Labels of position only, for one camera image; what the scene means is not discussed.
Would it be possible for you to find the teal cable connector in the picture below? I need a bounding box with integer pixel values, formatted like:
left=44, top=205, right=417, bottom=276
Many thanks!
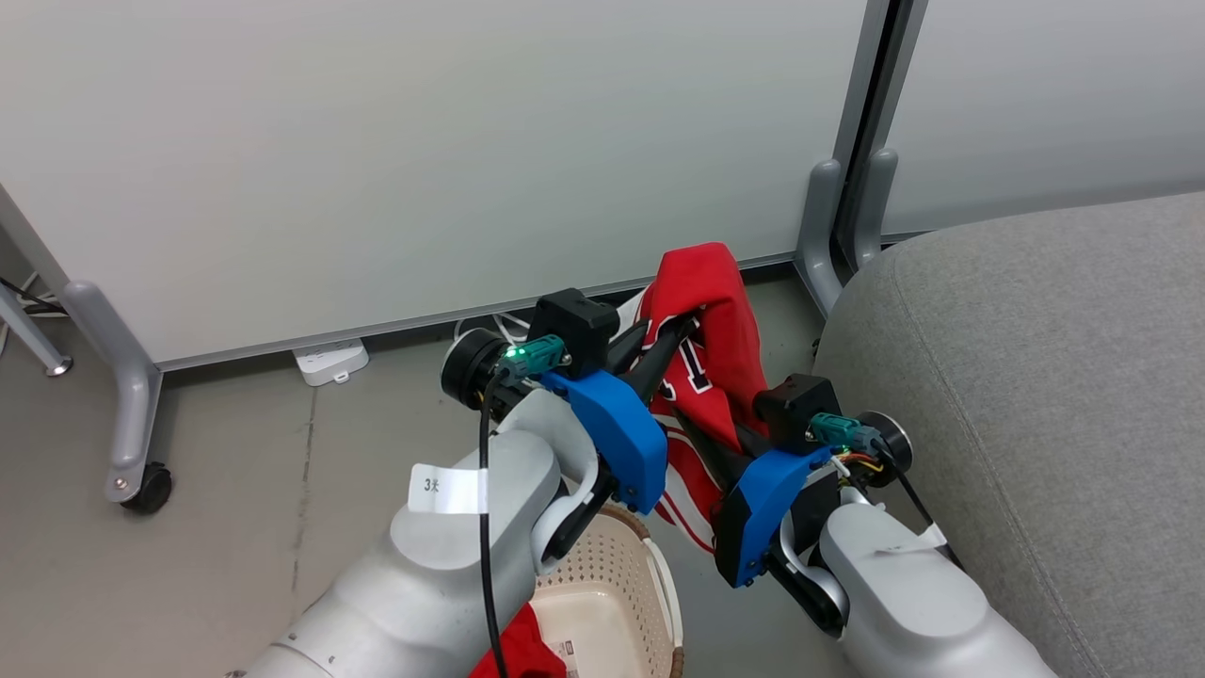
left=499, top=335, right=571, bottom=380
left=807, top=412, right=878, bottom=455

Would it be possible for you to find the white power strip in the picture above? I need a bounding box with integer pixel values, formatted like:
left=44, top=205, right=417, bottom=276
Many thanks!
left=292, top=339, right=370, bottom=388

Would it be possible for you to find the black caster wheel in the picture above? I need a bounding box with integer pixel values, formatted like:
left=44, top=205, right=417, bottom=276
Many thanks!
left=120, top=460, right=174, bottom=515

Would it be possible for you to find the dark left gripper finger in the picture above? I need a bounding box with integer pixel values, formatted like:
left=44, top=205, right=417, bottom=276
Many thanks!
left=609, top=320, right=652, bottom=379
left=633, top=315, right=702, bottom=401

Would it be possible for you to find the narrow white partition panel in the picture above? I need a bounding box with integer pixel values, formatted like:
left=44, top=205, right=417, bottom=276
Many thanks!
left=876, top=0, right=1205, bottom=238

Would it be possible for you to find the grey metal table leg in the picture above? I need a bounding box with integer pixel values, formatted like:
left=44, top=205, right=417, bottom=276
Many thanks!
left=0, top=281, right=74, bottom=378

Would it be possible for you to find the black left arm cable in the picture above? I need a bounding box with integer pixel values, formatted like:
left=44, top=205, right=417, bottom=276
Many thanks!
left=477, top=372, right=511, bottom=678

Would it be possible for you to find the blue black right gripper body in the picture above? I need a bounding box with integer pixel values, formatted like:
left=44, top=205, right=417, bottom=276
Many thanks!
left=713, top=445, right=839, bottom=590

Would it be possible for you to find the grey fabric sofa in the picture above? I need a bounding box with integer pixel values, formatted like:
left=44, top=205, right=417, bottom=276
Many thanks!
left=811, top=191, right=1205, bottom=678

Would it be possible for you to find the black floor cable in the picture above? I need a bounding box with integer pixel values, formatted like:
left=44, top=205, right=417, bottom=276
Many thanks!
left=0, top=273, right=69, bottom=318

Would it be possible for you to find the white looped power cable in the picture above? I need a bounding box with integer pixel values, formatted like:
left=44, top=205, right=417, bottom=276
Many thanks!
left=454, top=311, right=534, bottom=351

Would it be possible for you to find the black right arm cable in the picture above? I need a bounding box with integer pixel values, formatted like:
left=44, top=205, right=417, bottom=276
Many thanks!
left=874, top=438, right=963, bottom=568

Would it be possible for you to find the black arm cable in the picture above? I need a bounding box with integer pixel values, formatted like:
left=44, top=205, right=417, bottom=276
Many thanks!
left=874, top=438, right=963, bottom=568
left=477, top=372, right=511, bottom=678

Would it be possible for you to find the grey partition foot with caster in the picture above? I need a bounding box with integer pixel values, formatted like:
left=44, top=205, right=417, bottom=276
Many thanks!
left=60, top=279, right=163, bottom=506

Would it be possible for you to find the red basketball jersey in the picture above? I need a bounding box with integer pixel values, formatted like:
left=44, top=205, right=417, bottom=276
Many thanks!
left=617, top=242, right=771, bottom=557

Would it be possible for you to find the white paper label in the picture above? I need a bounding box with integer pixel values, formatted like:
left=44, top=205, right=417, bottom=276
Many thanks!
left=407, top=461, right=490, bottom=516

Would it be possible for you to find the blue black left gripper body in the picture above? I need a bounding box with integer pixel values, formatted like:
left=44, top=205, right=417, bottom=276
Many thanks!
left=539, top=369, right=671, bottom=516

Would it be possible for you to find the cream perforated laundry basket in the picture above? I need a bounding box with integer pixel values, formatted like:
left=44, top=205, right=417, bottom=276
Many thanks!
left=530, top=504, right=685, bottom=678

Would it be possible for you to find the red shorts white stripe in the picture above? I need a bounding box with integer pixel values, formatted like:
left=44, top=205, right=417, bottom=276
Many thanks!
left=468, top=603, right=568, bottom=678

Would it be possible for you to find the wide white partition panel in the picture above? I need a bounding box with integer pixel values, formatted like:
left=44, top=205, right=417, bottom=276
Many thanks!
left=0, top=0, right=895, bottom=373

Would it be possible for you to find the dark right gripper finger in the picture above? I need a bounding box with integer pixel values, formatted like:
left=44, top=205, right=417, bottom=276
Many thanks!
left=670, top=410, right=756, bottom=483
left=731, top=419, right=779, bottom=464

